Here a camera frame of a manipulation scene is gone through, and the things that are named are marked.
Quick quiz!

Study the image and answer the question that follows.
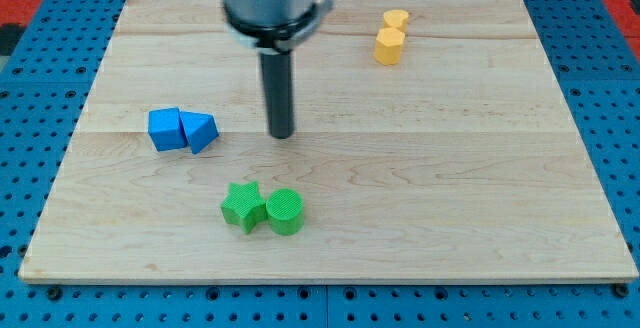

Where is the blue cube block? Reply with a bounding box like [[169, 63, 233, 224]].
[[148, 107, 187, 151]]

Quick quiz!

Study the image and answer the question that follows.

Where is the blue triangular block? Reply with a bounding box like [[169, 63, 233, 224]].
[[180, 111, 219, 155]]

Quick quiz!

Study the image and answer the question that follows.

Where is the wooden board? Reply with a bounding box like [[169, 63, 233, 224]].
[[19, 0, 638, 285]]

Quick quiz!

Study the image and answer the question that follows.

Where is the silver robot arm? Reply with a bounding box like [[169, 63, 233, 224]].
[[222, 0, 333, 139]]

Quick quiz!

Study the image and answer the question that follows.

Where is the green star block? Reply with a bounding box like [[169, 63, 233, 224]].
[[220, 181, 267, 234]]

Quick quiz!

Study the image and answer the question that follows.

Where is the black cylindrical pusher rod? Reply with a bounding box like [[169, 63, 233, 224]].
[[259, 53, 295, 139]]

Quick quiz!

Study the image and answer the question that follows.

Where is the yellow heart block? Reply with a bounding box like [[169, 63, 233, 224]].
[[383, 9, 410, 33]]

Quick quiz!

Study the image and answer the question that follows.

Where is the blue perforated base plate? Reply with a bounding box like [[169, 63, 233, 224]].
[[1, 0, 639, 327]]

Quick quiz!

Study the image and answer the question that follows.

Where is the green cylinder block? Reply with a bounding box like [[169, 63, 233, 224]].
[[266, 188, 304, 236]]

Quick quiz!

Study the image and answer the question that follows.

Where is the yellow hexagon block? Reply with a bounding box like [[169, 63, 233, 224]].
[[374, 27, 406, 65]]

